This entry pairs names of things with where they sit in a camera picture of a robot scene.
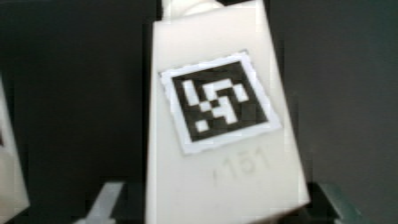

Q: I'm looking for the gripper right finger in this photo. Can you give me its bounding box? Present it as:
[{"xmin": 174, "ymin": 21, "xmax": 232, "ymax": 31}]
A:
[{"xmin": 294, "ymin": 182, "xmax": 374, "ymax": 224}]

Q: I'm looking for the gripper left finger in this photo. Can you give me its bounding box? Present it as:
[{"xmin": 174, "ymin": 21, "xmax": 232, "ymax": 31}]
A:
[{"xmin": 71, "ymin": 181, "xmax": 143, "ymax": 224}]

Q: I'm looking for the white stool leg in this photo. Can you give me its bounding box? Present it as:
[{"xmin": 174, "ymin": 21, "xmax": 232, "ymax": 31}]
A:
[
  {"xmin": 145, "ymin": 0, "xmax": 309, "ymax": 224},
  {"xmin": 0, "ymin": 80, "xmax": 30, "ymax": 223}
]

